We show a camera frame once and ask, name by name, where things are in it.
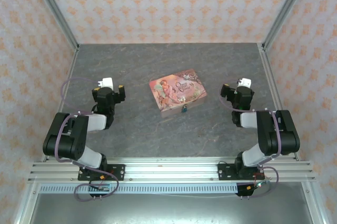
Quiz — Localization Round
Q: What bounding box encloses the pink illustrated storybook box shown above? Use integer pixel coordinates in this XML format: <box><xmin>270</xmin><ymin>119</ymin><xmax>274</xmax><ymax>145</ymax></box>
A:
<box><xmin>148</xmin><ymin>68</ymin><xmax>208</xmax><ymax>119</ymax></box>

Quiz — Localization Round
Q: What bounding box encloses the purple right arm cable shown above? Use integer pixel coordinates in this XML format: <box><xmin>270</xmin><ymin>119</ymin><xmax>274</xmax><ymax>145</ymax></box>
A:
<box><xmin>219</xmin><ymin>78</ymin><xmax>284</xmax><ymax>159</ymax></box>

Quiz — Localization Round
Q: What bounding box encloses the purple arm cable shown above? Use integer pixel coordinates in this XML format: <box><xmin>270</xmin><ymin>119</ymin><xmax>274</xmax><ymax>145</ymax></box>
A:
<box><xmin>219</xmin><ymin>78</ymin><xmax>284</xmax><ymax>159</ymax></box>
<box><xmin>54</xmin><ymin>76</ymin><xmax>98</xmax><ymax>162</ymax></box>

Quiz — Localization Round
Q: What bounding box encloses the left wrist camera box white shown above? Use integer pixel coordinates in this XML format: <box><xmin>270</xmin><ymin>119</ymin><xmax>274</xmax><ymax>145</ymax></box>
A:
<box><xmin>96</xmin><ymin>76</ymin><xmax>114</xmax><ymax>90</ymax></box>

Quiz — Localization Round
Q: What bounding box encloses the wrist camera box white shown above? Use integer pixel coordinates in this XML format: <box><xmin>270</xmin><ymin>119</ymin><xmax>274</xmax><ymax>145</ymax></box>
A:
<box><xmin>96</xmin><ymin>76</ymin><xmax>114</xmax><ymax>90</ymax></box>
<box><xmin>236</xmin><ymin>77</ymin><xmax>252</xmax><ymax>89</ymax></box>

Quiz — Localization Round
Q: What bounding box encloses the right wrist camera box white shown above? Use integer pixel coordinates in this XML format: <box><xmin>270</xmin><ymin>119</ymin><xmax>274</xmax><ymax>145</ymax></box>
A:
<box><xmin>236</xmin><ymin>77</ymin><xmax>252</xmax><ymax>89</ymax></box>

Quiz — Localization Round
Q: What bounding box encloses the aluminium table side rail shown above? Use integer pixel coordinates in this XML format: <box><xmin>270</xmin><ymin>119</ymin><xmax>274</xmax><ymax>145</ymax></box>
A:
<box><xmin>259</xmin><ymin>44</ymin><xmax>301</xmax><ymax>162</ymax></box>
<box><xmin>39</xmin><ymin>47</ymin><xmax>80</xmax><ymax>162</ymax></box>

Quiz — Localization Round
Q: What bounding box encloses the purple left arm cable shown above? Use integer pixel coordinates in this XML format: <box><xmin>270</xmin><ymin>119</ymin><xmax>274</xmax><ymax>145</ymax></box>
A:
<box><xmin>54</xmin><ymin>76</ymin><xmax>98</xmax><ymax>162</ymax></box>

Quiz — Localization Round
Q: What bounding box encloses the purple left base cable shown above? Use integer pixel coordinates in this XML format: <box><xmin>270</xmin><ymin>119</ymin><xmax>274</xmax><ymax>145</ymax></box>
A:
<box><xmin>73</xmin><ymin>161</ymin><xmax>120</xmax><ymax>202</ymax></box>

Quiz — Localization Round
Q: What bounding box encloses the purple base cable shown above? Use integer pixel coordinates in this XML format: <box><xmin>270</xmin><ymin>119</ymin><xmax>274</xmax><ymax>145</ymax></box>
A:
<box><xmin>73</xmin><ymin>161</ymin><xmax>120</xmax><ymax>202</ymax></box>
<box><xmin>236</xmin><ymin>165</ymin><xmax>280</xmax><ymax>199</ymax></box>

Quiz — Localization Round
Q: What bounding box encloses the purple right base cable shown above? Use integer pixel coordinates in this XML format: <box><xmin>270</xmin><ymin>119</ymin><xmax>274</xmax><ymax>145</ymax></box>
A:
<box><xmin>236</xmin><ymin>165</ymin><xmax>280</xmax><ymax>199</ymax></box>

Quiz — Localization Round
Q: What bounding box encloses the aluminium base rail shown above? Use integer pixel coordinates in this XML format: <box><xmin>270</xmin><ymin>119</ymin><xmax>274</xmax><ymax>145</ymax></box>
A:
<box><xmin>26</xmin><ymin>156</ymin><xmax>316</xmax><ymax>184</ymax></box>

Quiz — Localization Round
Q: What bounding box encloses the aluminium frame post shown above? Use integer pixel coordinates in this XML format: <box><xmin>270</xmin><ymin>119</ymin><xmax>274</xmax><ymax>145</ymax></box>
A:
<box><xmin>262</xmin><ymin>0</ymin><xmax>313</xmax><ymax>51</ymax></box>
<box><xmin>28</xmin><ymin>0</ymin><xmax>80</xmax><ymax>51</ymax></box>

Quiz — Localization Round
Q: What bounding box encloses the slotted grey cable duct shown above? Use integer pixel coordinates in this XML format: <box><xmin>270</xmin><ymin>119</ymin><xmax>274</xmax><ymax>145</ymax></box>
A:
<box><xmin>38</xmin><ymin>183</ymin><xmax>239</xmax><ymax>194</ymax></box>

